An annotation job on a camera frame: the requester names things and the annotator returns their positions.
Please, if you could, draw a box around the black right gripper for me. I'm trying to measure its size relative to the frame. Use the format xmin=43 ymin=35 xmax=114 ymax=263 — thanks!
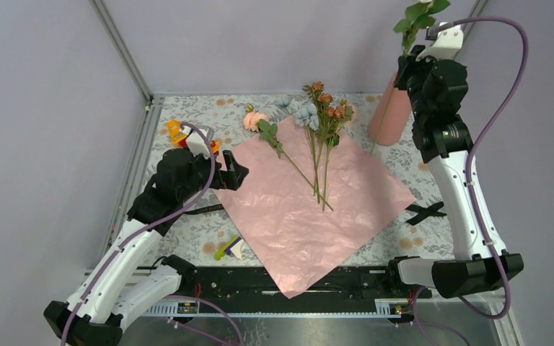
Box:
xmin=392 ymin=45 xmax=445 ymax=120

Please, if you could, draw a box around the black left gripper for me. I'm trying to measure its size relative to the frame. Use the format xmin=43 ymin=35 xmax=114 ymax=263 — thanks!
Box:
xmin=179 ymin=147 xmax=248 ymax=201

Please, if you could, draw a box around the pink flower stem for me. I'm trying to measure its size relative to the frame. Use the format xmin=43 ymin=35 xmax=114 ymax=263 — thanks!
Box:
xmin=243 ymin=104 xmax=334 ymax=211

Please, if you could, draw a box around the pink wrapping paper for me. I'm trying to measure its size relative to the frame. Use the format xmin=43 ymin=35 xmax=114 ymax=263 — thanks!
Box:
xmin=216 ymin=117 xmax=415 ymax=298

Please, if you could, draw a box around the blue hydrangea flower stem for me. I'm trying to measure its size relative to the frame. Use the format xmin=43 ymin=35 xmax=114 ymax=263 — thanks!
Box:
xmin=276 ymin=96 xmax=322 ymax=203

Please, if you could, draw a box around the black ribbon with gold letters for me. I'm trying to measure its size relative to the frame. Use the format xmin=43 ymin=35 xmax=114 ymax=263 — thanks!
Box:
xmin=184 ymin=201 xmax=447 ymax=226

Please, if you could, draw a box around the orange rose flower stem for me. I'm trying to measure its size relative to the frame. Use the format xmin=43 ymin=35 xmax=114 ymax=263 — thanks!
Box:
xmin=302 ymin=81 xmax=357 ymax=210

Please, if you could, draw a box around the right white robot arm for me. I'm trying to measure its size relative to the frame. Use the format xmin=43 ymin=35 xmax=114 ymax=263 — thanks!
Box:
xmin=384 ymin=45 xmax=524 ymax=298

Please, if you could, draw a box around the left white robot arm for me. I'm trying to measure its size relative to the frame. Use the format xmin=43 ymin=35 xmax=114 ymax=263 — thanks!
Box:
xmin=43 ymin=148 xmax=250 ymax=345

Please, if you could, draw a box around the pink cylindrical vase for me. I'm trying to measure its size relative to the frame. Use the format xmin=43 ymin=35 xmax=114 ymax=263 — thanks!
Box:
xmin=368 ymin=72 xmax=411 ymax=146

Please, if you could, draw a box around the floral patterned table mat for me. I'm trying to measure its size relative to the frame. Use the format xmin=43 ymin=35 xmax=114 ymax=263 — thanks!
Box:
xmin=142 ymin=93 xmax=453 ymax=267

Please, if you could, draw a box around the green purple white toy block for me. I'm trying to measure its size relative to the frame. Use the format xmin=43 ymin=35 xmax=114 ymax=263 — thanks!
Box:
xmin=214 ymin=236 xmax=245 ymax=261

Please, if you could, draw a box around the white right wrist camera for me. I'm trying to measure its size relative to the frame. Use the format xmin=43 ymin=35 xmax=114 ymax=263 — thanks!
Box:
xmin=415 ymin=22 xmax=464 ymax=61

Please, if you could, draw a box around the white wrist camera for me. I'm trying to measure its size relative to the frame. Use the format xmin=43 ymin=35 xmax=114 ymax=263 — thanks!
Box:
xmin=415 ymin=22 xmax=464 ymax=61
xmin=185 ymin=125 xmax=214 ymax=159

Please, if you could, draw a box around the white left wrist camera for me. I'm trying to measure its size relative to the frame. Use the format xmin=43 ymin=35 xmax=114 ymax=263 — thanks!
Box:
xmin=185 ymin=125 xmax=214 ymax=159

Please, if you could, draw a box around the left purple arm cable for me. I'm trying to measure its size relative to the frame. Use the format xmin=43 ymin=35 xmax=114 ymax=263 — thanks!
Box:
xmin=59 ymin=121 xmax=245 ymax=346

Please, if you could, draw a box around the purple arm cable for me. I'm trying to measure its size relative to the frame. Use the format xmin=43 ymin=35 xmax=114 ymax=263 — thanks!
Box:
xmin=410 ymin=16 xmax=529 ymax=320
xmin=59 ymin=121 xmax=245 ymax=346

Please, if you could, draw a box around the perforated metal front rail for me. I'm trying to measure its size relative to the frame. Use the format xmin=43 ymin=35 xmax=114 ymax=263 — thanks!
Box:
xmin=141 ymin=299 xmax=403 ymax=319

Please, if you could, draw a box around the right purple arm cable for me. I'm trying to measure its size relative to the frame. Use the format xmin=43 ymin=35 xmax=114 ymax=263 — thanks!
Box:
xmin=410 ymin=16 xmax=529 ymax=320

